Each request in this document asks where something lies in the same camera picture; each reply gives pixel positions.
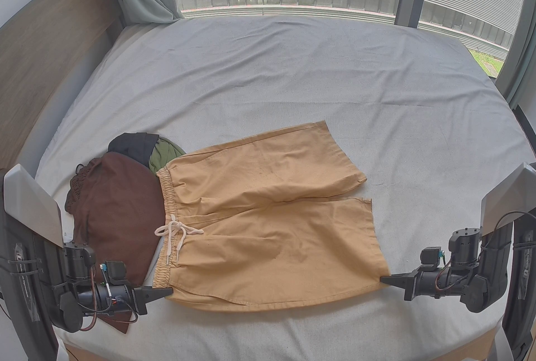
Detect brown shorts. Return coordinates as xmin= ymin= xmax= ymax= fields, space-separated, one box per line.
xmin=64 ymin=152 xmax=168 ymax=335

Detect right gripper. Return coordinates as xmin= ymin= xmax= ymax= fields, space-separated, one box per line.
xmin=403 ymin=267 xmax=462 ymax=302

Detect black garment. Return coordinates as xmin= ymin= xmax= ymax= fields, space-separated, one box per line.
xmin=108 ymin=133 xmax=162 ymax=167

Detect bed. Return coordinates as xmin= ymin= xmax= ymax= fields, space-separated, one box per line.
xmin=0 ymin=0 xmax=536 ymax=361

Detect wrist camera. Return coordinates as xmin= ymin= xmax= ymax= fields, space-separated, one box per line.
xmin=420 ymin=246 xmax=444 ymax=271
xmin=100 ymin=261 xmax=128 ymax=287

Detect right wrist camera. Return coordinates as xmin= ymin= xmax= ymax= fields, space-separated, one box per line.
xmin=420 ymin=246 xmax=444 ymax=271

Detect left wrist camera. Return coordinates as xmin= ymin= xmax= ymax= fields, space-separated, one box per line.
xmin=100 ymin=261 xmax=128 ymax=287

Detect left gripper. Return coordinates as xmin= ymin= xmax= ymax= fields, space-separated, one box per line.
xmin=97 ymin=283 xmax=149 ymax=316

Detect white garment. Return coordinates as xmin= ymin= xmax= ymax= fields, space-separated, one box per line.
xmin=142 ymin=236 xmax=165 ymax=287

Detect green garment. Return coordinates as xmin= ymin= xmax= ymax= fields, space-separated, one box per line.
xmin=149 ymin=137 xmax=187 ymax=180

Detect tan shorts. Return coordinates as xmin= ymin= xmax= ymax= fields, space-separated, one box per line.
xmin=152 ymin=120 xmax=391 ymax=313

